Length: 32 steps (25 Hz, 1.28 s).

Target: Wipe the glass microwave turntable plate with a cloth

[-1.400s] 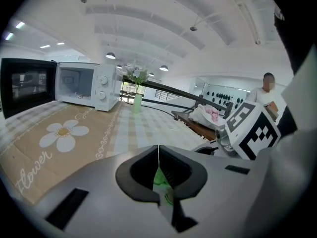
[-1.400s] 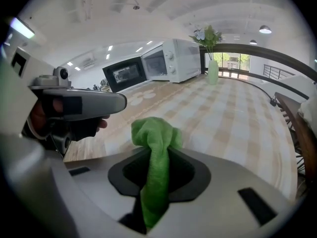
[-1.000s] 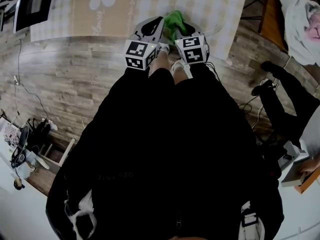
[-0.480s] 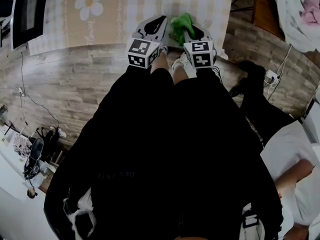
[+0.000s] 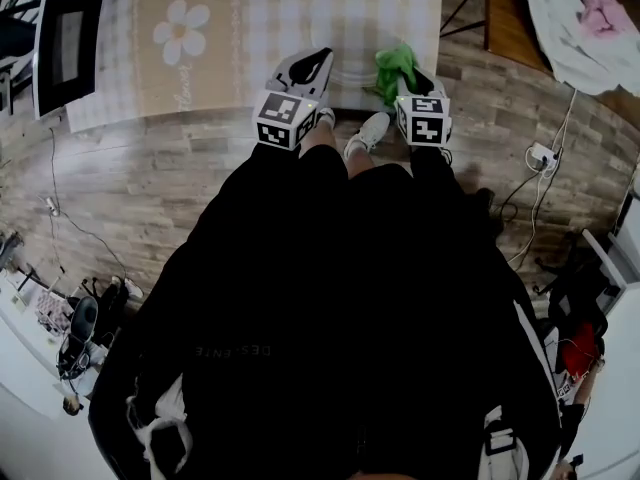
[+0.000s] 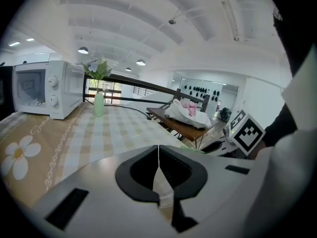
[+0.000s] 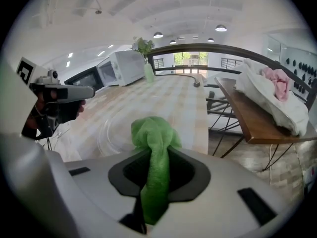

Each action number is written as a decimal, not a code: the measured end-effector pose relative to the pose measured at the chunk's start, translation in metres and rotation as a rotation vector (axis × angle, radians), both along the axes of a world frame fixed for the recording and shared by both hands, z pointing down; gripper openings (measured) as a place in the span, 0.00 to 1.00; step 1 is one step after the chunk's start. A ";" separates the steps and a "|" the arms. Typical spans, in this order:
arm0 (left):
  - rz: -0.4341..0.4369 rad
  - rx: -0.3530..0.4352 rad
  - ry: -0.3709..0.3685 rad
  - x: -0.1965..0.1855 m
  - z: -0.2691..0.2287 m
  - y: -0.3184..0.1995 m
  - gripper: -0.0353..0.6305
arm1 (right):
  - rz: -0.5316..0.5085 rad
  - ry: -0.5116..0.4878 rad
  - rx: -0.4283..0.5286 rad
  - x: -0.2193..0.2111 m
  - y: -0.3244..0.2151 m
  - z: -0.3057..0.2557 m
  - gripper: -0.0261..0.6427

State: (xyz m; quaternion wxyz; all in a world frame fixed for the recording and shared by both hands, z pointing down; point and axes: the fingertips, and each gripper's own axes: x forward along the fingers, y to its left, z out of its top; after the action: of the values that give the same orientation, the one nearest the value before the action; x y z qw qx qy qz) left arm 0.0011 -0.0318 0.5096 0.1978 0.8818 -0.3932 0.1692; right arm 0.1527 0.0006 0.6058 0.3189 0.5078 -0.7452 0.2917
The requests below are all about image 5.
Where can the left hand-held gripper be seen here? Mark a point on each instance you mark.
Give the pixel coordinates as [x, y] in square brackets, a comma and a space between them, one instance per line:
[280, 113]

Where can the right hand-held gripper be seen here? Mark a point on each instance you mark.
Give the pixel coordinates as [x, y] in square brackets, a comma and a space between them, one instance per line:
[425, 120]

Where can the glass microwave turntable plate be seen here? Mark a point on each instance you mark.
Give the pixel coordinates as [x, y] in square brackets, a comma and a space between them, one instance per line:
[350, 75]

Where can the green cloth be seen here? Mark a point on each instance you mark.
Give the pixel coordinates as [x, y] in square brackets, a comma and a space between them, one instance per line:
[392, 70]

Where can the pink cloth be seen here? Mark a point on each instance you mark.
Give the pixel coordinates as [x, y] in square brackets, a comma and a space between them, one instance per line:
[602, 8]

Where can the black chair with red cloth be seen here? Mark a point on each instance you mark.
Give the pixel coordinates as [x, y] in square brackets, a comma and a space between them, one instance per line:
[575, 313]

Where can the white microwave with black door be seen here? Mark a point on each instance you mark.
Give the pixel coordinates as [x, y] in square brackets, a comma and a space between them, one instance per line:
[65, 53]

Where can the person's white left shoe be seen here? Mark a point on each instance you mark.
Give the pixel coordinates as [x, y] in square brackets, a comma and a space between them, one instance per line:
[326, 116]

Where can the person's white shoe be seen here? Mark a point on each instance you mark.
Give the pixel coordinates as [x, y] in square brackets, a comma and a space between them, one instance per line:
[369, 132]
[326, 116]

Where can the person's white right shoe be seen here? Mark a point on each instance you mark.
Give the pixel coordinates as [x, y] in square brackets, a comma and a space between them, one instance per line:
[369, 132]

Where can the person's left leg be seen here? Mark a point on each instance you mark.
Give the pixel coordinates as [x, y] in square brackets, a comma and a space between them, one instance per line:
[319, 138]

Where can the person's leg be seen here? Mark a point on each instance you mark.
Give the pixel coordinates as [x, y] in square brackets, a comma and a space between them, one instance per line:
[319, 138]
[358, 162]

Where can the person's right leg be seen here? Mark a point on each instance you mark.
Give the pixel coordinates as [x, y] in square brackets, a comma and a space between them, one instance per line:
[358, 162]

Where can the beige checkered flower tablecloth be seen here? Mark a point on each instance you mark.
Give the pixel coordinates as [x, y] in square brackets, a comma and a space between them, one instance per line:
[210, 43]

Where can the white power strip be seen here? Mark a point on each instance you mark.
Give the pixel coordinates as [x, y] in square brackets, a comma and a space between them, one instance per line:
[543, 155]

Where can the white blanket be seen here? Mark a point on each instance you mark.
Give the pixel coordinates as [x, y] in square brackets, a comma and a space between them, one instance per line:
[565, 33]

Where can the person's black clothing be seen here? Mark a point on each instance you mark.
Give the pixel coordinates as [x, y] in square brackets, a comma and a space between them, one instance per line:
[330, 293]

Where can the white cabinet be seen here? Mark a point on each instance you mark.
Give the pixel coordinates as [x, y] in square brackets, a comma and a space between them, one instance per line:
[612, 263]

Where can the black office chair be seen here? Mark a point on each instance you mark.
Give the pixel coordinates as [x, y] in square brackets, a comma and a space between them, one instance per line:
[80, 328]

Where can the pink checkered box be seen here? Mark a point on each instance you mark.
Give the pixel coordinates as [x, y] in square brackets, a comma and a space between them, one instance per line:
[50, 310]

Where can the black metal frame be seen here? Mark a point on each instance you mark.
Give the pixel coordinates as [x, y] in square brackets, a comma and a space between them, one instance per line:
[462, 5]

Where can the brown wooden bed frame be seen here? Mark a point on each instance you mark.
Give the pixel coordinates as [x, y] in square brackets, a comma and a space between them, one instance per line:
[505, 18]

